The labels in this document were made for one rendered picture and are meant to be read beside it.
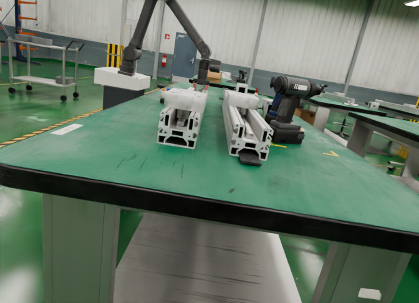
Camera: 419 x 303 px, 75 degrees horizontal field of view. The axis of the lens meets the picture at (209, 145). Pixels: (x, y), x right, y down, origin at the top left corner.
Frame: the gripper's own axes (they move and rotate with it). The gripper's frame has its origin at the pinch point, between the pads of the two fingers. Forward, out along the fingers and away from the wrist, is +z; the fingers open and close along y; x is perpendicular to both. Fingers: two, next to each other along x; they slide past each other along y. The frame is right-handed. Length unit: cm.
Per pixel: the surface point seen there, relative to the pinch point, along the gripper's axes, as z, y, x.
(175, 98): -8, -3, -91
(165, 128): -1, -4, -98
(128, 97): 8.4, -41.6, -2.6
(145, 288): 59, -5, -89
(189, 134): 0, 2, -98
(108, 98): 11, -53, -2
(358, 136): 26, 160, 100
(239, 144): 0, 16, -98
